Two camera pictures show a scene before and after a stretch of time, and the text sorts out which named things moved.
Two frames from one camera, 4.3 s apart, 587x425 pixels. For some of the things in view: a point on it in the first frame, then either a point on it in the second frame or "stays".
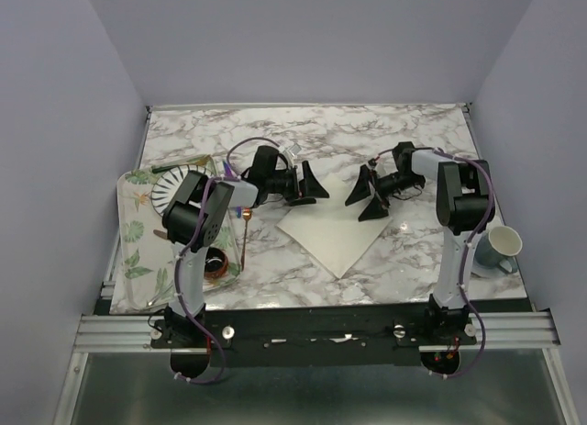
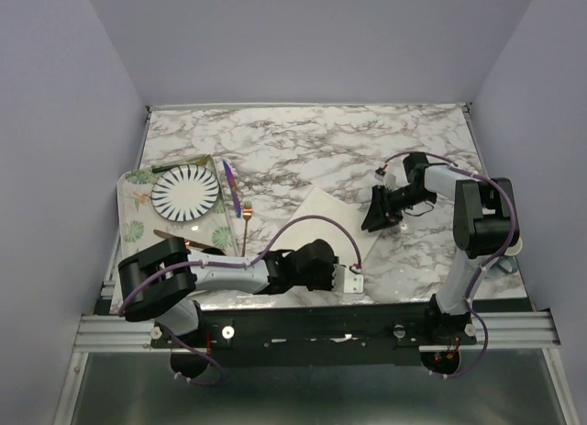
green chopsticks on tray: x=201 y=160 stays
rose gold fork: x=247 y=214 stays
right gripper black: x=377 y=208 -> x=380 y=210
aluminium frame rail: x=505 y=329 stays
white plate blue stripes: x=168 y=185 stays
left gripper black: x=308 y=187 -> x=328 y=284
